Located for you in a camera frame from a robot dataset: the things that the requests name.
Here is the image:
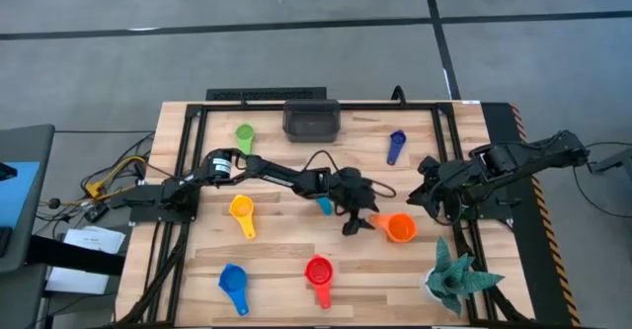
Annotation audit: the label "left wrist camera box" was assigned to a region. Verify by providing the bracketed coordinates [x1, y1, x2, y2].
[340, 167, 372, 192]

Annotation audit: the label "green artificial plant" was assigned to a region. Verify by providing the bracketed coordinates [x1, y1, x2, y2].
[427, 237, 506, 318]

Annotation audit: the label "white paper sheets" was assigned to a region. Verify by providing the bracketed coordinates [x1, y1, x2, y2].
[44, 224, 127, 295]

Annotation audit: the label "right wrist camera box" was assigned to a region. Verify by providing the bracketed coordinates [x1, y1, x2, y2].
[436, 163, 468, 193]

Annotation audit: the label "yellow cable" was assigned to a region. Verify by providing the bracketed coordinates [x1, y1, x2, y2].
[84, 154, 149, 200]

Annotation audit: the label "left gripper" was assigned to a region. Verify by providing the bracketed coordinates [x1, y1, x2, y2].
[328, 169, 382, 237]

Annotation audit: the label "red measuring cup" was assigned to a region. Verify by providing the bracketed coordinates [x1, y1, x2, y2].
[304, 254, 335, 310]

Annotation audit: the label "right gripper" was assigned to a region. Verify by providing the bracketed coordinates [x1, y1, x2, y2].
[406, 155, 464, 221]

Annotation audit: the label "grey side desk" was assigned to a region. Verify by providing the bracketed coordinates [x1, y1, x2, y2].
[0, 123, 55, 275]

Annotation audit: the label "black hazard-striped mat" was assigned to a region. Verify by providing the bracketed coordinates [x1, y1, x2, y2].
[481, 102, 583, 328]

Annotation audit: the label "black desk support bar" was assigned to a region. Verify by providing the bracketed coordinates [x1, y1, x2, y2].
[27, 233, 125, 277]

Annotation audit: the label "grey metal leg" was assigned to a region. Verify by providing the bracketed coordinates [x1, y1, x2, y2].
[590, 146, 632, 175]

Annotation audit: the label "blue flat panel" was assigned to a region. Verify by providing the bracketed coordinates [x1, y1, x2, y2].
[0, 160, 40, 229]

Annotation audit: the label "indigo measuring cup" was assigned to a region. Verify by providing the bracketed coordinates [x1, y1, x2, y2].
[386, 129, 408, 166]

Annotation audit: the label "dark grey plastic basket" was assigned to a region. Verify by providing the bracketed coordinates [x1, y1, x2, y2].
[281, 99, 342, 143]

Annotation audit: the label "black aluminium table frame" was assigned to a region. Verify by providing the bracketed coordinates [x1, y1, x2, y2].
[130, 100, 537, 329]

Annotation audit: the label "orange measuring cup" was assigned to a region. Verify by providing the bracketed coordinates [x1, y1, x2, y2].
[368, 212, 419, 244]

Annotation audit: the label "yellow measuring cup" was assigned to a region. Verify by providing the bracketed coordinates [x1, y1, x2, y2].
[228, 194, 258, 240]

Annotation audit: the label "black perforated panel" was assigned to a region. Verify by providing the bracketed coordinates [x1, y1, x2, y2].
[205, 86, 328, 102]

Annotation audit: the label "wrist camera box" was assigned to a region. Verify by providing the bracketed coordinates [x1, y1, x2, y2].
[340, 167, 372, 192]
[436, 163, 468, 193]

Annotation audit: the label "white plant pot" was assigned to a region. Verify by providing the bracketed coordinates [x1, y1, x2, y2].
[419, 268, 445, 304]

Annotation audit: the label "green measuring cup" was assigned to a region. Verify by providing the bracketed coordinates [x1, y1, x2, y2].
[234, 123, 256, 156]

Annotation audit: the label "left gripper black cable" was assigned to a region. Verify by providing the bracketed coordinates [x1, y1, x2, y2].
[303, 149, 397, 200]

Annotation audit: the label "black power adapter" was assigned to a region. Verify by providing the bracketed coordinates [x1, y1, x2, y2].
[82, 203, 111, 224]

